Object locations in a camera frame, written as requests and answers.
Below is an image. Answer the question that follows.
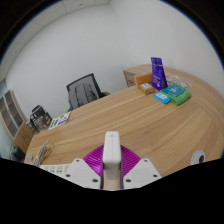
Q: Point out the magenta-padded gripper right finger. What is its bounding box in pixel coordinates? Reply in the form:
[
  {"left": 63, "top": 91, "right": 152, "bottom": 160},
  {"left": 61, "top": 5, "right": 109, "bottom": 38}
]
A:
[{"left": 119, "top": 144, "right": 163, "bottom": 190}]

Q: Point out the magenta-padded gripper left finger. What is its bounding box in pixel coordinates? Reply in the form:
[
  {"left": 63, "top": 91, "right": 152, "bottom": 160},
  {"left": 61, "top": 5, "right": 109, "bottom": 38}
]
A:
[{"left": 63, "top": 145, "right": 105, "bottom": 190}]

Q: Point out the white charger block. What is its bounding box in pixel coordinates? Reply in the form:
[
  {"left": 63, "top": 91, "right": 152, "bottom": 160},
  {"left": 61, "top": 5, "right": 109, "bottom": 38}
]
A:
[{"left": 101, "top": 130, "right": 121, "bottom": 178}]

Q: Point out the white printed leaflet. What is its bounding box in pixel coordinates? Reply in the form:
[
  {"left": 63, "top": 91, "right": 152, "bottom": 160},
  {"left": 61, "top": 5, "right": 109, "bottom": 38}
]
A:
[{"left": 48, "top": 111, "right": 72, "bottom": 131}]

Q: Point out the large dark brown carton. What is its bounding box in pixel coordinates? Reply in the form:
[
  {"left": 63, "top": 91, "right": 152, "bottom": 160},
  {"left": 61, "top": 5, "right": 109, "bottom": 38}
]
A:
[{"left": 33, "top": 112, "right": 53, "bottom": 134}]

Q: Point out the black leather armchair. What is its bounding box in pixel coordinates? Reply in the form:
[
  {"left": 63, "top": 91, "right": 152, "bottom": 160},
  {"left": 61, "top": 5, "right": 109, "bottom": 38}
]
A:
[{"left": 9, "top": 144, "right": 26, "bottom": 163}]

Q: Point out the small brown cardboard box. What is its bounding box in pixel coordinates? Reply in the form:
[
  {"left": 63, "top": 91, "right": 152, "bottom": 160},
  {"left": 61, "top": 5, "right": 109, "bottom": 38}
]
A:
[{"left": 25, "top": 119, "right": 37, "bottom": 135}]

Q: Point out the black printed carton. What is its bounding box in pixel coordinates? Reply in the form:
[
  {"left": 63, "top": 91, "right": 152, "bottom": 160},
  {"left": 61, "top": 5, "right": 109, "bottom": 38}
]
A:
[{"left": 31, "top": 105, "right": 46, "bottom": 118}]

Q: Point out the grey backpack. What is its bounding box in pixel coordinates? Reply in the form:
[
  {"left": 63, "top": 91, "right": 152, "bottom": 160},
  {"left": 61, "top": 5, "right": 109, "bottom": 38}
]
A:
[{"left": 68, "top": 82, "right": 100, "bottom": 110}]

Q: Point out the small blue box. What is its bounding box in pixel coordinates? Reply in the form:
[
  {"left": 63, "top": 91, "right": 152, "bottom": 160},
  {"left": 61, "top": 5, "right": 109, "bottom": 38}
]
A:
[{"left": 153, "top": 91, "right": 172, "bottom": 105}]

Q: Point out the small tan box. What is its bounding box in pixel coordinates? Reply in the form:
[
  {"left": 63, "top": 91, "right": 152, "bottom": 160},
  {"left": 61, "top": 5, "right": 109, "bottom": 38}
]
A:
[{"left": 138, "top": 82, "right": 156, "bottom": 96}]

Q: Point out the wooden cabinet with glass doors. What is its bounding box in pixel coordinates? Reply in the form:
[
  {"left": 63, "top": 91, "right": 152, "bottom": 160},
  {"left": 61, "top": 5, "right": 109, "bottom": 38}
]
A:
[{"left": 0, "top": 89, "right": 34, "bottom": 154}]

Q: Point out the teal flat box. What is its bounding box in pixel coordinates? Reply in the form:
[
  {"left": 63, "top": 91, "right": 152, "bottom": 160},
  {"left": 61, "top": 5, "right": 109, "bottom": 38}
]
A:
[{"left": 161, "top": 83, "right": 186, "bottom": 98}]

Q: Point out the black mesh office chair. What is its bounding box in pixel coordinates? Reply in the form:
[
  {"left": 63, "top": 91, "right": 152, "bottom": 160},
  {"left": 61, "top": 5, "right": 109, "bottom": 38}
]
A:
[{"left": 65, "top": 73, "right": 111, "bottom": 113}]

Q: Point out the orange box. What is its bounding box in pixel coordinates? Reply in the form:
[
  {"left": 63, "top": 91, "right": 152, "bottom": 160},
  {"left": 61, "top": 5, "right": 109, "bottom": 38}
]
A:
[{"left": 134, "top": 72, "right": 154, "bottom": 88}]

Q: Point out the low wooden side cabinet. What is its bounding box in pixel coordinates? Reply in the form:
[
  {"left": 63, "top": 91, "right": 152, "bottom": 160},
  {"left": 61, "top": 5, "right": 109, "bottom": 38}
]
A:
[{"left": 122, "top": 63, "right": 158, "bottom": 88}]

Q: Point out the clear plastic packet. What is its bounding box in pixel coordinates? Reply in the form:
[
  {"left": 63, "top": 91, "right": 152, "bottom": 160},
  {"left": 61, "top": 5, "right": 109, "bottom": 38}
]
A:
[{"left": 166, "top": 74, "right": 191, "bottom": 89}]

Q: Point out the purple standing card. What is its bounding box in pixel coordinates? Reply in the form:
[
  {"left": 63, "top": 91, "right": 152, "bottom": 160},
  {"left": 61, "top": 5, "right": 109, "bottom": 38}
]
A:
[{"left": 150, "top": 56, "right": 169, "bottom": 92}]

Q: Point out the round table cable grommet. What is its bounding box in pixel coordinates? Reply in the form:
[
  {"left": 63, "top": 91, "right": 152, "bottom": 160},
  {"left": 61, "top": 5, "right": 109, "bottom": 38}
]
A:
[{"left": 189, "top": 149, "right": 207, "bottom": 166}]

